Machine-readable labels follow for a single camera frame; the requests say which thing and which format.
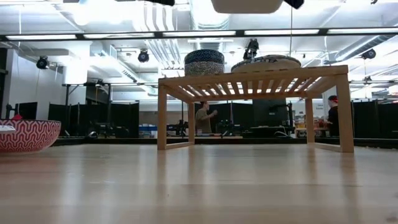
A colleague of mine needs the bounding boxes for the person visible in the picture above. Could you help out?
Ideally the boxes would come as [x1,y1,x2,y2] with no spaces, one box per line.
[195,100,219,135]
[325,95,341,138]

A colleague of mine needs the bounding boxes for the black partition screens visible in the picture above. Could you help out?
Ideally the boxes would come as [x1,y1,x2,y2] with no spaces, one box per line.
[47,101,141,138]
[351,101,398,139]

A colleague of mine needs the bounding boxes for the black background monitor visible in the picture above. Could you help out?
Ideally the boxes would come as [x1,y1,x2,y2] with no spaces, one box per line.
[14,101,39,121]

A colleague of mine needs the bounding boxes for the round white ceiling duct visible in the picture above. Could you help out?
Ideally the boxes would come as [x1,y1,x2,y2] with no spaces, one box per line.
[189,0,233,30]

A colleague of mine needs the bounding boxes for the slatted wooden shelf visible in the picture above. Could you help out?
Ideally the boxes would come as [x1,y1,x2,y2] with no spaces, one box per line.
[156,64,356,154]

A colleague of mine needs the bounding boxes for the large black panel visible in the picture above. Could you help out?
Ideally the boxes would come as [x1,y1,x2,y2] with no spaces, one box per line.
[252,98,290,128]

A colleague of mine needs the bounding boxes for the blue storage bins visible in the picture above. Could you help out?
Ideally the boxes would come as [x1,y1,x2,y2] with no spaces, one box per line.
[138,124,159,138]

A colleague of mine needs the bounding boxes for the yellow bowl dark blue outside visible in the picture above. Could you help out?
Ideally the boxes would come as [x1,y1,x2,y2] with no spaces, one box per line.
[183,49,226,65]

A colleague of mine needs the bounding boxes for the pink zigzag bowl striped inside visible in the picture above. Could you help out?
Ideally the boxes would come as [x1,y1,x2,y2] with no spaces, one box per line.
[0,118,62,154]

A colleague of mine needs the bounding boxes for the dark blue patterned bowl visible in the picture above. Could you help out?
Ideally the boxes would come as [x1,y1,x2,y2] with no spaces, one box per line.
[184,60,226,77]

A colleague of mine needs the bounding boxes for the black hanging ceiling device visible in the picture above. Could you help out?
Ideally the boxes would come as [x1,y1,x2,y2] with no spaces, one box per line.
[243,38,260,61]

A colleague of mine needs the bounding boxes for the black round ceiling fixture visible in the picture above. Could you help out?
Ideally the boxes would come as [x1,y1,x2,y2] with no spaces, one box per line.
[361,48,377,60]
[35,55,50,70]
[137,49,150,64]

